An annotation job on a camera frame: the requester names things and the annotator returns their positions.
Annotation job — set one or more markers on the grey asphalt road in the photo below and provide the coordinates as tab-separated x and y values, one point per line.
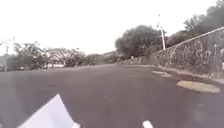
113	90

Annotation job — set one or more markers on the large dark tree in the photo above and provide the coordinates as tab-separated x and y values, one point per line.
138	41

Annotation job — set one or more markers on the pale pole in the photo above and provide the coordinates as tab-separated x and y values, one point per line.
162	38

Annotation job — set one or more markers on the pale building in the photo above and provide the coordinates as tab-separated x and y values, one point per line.
55	64

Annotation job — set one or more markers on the row of trees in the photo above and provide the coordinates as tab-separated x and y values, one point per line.
43	56

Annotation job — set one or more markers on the robot's own part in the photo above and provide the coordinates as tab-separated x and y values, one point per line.
147	124

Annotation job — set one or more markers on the pale kerb strip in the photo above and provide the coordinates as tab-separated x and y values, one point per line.
200	75

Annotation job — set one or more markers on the stone wall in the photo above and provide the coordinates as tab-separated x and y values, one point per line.
196	53

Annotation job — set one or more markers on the trees behind wall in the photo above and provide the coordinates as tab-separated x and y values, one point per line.
200	25

